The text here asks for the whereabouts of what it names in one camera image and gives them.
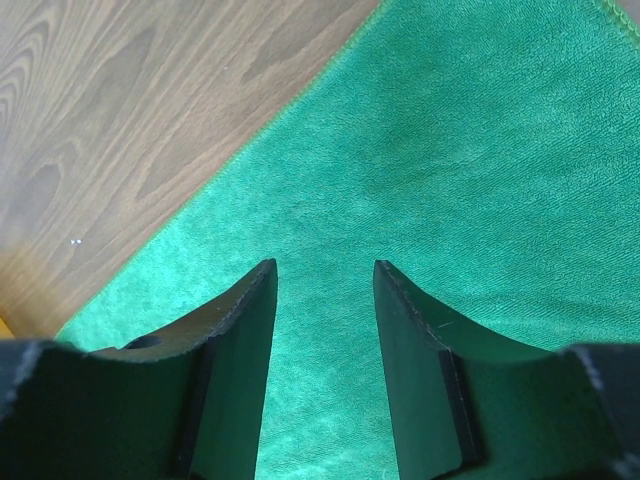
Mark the green towel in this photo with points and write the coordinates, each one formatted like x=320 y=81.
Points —
x=488 y=149

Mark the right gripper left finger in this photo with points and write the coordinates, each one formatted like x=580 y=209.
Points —
x=182 y=402

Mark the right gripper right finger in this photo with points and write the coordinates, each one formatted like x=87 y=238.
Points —
x=468 y=403

